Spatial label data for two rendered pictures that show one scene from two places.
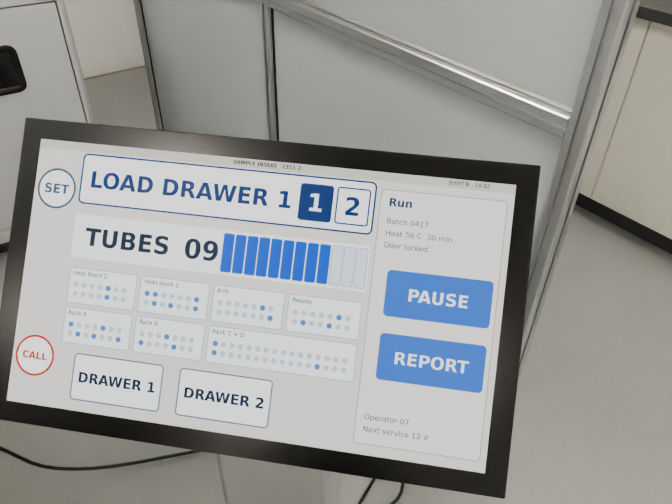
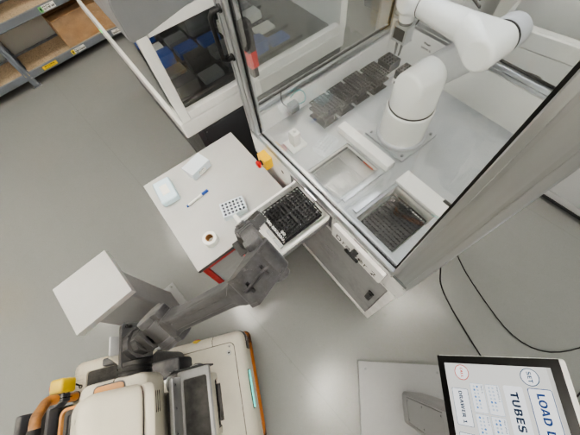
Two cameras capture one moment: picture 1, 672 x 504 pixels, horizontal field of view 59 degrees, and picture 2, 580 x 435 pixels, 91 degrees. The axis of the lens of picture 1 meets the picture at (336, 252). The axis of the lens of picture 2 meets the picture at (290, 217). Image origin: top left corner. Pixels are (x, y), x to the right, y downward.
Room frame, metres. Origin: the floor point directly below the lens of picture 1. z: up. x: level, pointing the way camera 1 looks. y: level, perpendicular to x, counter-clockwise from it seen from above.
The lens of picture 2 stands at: (-0.03, 0.38, 2.03)
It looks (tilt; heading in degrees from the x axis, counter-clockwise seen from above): 64 degrees down; 94
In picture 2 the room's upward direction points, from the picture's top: 10 degrees counter-clockwise
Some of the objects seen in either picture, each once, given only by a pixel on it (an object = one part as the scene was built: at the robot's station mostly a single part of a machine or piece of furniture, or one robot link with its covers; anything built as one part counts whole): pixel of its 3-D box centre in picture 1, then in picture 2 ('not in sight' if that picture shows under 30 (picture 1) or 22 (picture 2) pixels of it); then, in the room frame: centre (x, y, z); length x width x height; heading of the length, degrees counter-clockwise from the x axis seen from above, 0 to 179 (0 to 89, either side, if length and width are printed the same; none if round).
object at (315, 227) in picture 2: not in sight; (292, 215); (-0.06, 0.97, 0.86); 0.40 x 0.26 x 0.06; 32
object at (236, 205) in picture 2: not in sight; (233, 208); (-0.35, 1.09, 0.78); 0.12 x 0.08 x 0.04; 18
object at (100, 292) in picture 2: not in sight; (136, 303); (-1.03, 0.76, 0.38); 0.30 x 0.30 x 0.76; 38
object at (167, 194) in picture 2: not in sight; (166, 192); (-0.71, 1.24, 0.78); 0.15 x 0.10 x 0.04; 118
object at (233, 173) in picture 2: not in sight; (234, 223); (-0.45, 1.21, 0.38); 0.62 x 0.58 x 0.76; 122
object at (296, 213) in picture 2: not in sight; (290, 216); (-0.07, 0.97, 0.87); 0.22 x 0.18 x 0.06; 32
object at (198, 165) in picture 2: not in sight; (197, 167); (-0.55, 1.38, 0.79); 0.13 x 0.09 x 0.05; 47
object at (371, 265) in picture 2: not in sight; (356, 252); (0.19, 0.76, 0.87); 0.29 x 0.02 x 0.11; 122
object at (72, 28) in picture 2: not in sight; (71, 22); (-2.35, 4.07, 0.28); 0.41 x 0.32 x 0.28; 38
